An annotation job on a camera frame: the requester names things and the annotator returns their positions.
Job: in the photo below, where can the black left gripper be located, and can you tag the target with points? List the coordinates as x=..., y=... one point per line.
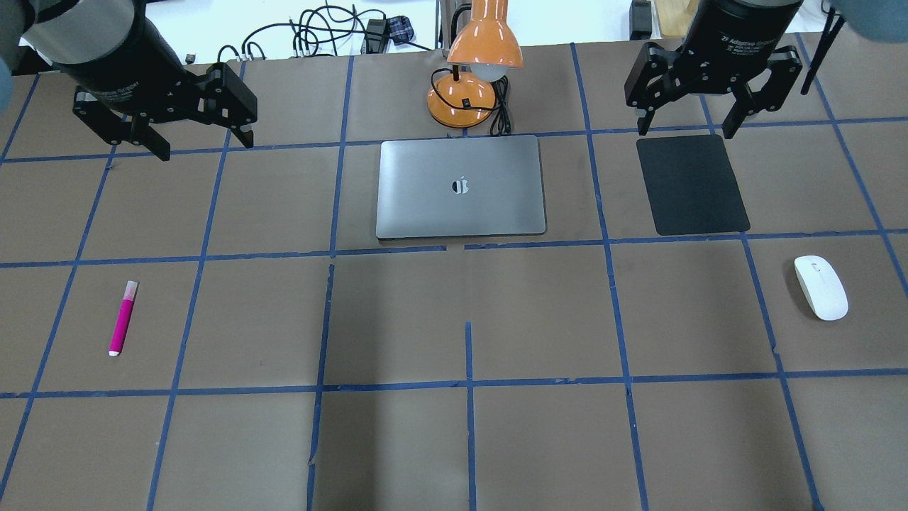
x=119, y=62

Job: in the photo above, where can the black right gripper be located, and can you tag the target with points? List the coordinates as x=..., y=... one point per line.
x=738, y=32

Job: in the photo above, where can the pink highlighter pen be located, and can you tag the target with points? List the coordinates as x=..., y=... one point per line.
x=124, y=317

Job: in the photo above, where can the white computer mouse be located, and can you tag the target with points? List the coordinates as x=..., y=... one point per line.
x=822, y=287

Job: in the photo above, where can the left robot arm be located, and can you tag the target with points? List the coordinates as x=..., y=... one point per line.
x=32, y=21

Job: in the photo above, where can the black mousepad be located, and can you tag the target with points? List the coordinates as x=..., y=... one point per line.
x=691, y=186

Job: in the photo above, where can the black power adapter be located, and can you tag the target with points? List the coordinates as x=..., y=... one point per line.
x=376, y=35

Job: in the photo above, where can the grey closed laptop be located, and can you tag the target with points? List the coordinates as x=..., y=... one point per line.
x=460, y=187

